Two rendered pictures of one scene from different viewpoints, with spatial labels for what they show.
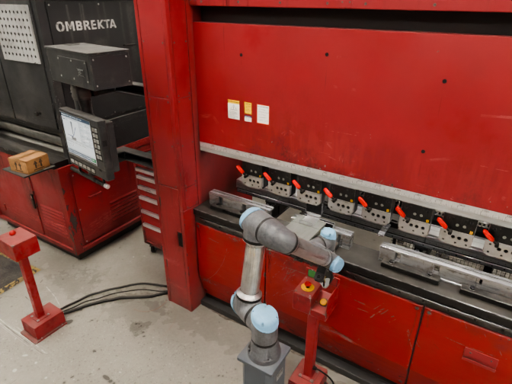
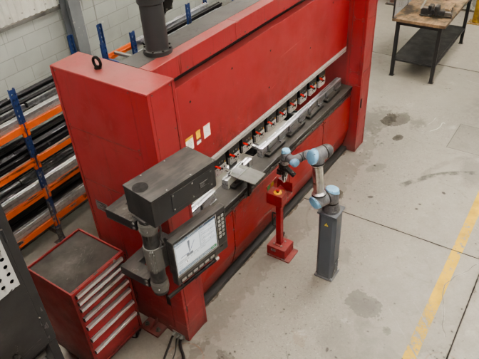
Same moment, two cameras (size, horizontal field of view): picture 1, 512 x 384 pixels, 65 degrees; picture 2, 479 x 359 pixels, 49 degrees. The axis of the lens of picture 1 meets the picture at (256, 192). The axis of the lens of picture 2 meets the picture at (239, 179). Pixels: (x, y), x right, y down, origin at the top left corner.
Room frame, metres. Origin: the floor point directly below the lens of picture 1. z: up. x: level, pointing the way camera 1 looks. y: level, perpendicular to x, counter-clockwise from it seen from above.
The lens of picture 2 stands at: (1.86, 3.38, 3.69)
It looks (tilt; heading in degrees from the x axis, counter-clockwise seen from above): 37 degrees down; 273
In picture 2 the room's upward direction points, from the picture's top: 4 degrees counter-clockwise
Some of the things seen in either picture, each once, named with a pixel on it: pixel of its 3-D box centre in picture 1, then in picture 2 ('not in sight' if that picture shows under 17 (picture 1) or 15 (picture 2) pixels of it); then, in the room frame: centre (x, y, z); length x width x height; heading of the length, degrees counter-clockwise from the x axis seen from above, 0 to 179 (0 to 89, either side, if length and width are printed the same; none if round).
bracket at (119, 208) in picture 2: (119, 89); (142, 201); (2.61, 0.88, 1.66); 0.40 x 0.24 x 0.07; 57
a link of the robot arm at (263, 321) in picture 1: (264, 323); (331, 194); (1.31, -0.04, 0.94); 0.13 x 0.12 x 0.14; 34
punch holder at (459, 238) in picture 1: (458, 227); (279, 111); (1.70, -1.00, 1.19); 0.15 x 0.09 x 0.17; 57
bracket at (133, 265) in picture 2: (129, 160); (155, 258); (2.61, 0.88, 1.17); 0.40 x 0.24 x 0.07; 57
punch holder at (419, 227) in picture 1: (416, 216); (267, 120); (1.81, -0.83, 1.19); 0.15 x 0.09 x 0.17; 57
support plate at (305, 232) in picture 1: (302, 228); (247, 174); (2.00, -0.27, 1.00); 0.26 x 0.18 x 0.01; 147
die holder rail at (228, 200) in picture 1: (240, 205); (195, 210); (2.43, 0.11, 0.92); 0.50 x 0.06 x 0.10; 57
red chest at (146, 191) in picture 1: (177, 203); (90, 305); (3.24, 0.71, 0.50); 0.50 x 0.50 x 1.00; 57
